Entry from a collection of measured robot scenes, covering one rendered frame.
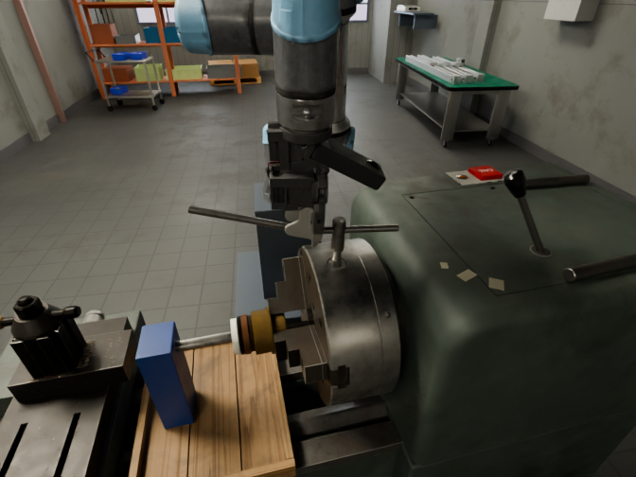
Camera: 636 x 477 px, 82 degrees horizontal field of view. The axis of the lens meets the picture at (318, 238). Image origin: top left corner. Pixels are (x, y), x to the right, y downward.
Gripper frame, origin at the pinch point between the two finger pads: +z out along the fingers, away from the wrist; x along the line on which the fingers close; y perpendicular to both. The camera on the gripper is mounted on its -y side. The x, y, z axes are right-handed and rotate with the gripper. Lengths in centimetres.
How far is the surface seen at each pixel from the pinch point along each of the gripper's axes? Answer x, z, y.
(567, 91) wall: -333, 87, -291
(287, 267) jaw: -5.4, 11.9, 5.5
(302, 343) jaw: 8.4, 17.6, 3.0
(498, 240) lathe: -2.3, 3.7, -33.7
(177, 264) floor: -151, 149, 88
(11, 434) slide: 15, 32, 56
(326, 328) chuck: 11.2, 9.7, -0.9
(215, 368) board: -2.0, 41.8, 23.6
